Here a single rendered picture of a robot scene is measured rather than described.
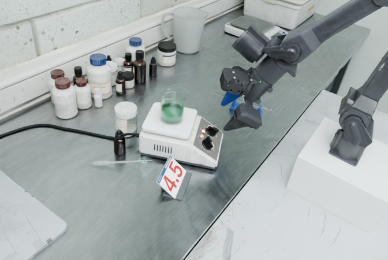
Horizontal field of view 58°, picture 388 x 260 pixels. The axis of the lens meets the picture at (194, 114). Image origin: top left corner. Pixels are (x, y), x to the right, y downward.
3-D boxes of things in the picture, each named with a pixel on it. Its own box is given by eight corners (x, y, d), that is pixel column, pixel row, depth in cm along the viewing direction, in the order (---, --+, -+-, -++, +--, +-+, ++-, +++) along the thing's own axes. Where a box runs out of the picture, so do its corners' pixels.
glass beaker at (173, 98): (160, 129, 85) (161, 100, 80) (157, 113, 90) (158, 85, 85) (189, 127, 87) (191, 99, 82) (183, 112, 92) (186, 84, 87)
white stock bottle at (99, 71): (89, 88, 112) (85, 51, 104) (112, 87, 113) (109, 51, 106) (88, 100, 106) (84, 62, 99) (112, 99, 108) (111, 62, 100)
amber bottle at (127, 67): (127, 72, 122) (127, 50, 117) (135, 75, 121) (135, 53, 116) (121, 76, 119) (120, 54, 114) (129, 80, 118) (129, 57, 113)
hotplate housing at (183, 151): (222, 138, 98) (226, 116, 93) (215, 171, 87) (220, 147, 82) (145, 123, 100) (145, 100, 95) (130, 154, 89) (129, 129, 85)
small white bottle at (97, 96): (104, 106, 105) (103, 89, 101) (97, 108, 103) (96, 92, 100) (100, 103, 106) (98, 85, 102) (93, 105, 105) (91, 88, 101)
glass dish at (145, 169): (155, 178, 83) (155, 172, 82) (132, 177, 83) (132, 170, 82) (157, 162, 88) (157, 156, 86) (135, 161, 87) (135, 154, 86)
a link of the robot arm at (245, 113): (268, 59, 88) (249, 47, 85) (283, 108, 74) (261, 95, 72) (246, 81, 92) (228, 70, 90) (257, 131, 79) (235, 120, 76)
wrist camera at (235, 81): (253, 67, 82) (230, 55, 79) (258, 87, 76) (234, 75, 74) (237, 84, 85) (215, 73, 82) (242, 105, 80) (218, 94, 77)
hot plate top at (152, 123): (197, 112, 93) (198, 109, 93) (189, 140, 84) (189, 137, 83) (154, 104, 94) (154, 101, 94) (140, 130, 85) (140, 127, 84)
